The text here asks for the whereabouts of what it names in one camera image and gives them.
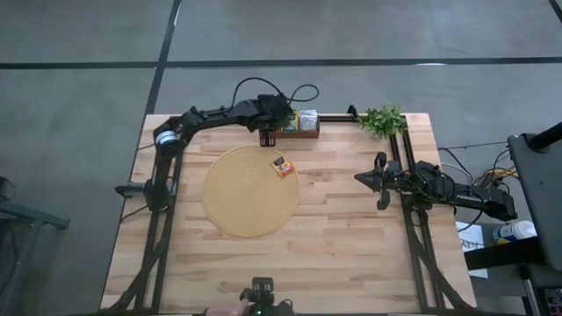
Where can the black pole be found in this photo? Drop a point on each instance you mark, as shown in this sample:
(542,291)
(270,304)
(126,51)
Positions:
(546,137)

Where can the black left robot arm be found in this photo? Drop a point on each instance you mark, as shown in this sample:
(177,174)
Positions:
(197,118)

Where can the round woven placemat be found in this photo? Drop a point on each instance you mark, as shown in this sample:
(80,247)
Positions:
(250,206)

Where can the black metal table frame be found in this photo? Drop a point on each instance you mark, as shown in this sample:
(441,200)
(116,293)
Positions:
(421,246)

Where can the green plant white pot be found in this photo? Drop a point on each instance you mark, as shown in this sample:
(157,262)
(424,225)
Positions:
(384,122)

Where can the orange tea packet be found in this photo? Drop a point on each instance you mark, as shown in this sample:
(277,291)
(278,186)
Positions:
(283,167)

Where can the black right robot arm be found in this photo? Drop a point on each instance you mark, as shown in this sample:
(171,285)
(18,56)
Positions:
(474,199)

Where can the black metal stand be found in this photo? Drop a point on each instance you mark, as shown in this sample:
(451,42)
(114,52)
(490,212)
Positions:
(26,215)

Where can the grey cart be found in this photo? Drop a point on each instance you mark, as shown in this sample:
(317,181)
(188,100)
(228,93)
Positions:
(540,184)

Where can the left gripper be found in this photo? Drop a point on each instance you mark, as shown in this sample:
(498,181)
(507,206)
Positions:
(272,112)

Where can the black shelf bar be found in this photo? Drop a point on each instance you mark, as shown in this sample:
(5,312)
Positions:
(500,255)

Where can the white paper sheet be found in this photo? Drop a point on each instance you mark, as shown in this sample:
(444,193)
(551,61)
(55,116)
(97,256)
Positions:
(472,265)

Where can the white Tazo tea packet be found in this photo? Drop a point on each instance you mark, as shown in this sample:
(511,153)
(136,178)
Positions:
(309,120)

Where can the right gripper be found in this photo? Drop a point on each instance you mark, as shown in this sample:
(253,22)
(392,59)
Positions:
(399,180)

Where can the white bottle blue yellow label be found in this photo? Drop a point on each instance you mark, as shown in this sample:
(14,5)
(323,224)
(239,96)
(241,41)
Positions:
(518,230)

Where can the black computer blue lights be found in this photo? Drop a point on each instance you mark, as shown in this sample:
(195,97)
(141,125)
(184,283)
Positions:
(552,300)

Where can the wooden compartment box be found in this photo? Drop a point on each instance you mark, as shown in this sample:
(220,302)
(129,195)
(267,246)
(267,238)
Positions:
(298,134)

